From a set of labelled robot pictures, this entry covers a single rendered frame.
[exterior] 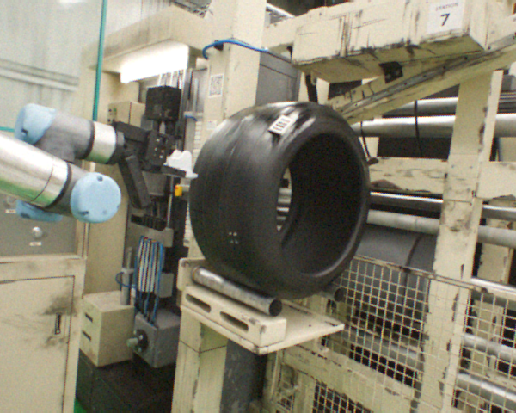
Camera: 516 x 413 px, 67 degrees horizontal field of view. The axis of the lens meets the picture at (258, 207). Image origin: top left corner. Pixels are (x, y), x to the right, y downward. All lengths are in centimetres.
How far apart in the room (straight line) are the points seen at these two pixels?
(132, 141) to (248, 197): 28
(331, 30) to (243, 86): 34
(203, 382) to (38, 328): 56
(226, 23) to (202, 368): 115
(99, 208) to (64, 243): 81
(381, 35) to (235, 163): 62
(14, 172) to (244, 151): 52
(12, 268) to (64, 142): 67
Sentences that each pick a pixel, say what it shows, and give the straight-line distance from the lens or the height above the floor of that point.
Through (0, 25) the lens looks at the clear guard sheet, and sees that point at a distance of 137.
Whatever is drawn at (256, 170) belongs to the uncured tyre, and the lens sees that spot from 91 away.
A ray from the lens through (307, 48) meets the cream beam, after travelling 148.
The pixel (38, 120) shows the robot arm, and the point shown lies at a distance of 74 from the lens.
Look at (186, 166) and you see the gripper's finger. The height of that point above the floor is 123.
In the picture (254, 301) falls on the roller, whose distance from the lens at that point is 105.
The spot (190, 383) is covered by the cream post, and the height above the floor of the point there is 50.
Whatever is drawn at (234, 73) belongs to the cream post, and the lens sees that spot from 134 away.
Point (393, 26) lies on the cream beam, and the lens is 131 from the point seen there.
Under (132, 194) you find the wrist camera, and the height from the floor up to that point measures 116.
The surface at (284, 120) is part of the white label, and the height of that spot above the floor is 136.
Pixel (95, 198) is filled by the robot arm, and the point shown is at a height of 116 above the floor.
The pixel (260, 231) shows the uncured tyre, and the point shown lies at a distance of 92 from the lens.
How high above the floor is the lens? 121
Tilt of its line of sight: 4 degrees down
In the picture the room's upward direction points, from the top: 7 degrees clockwise
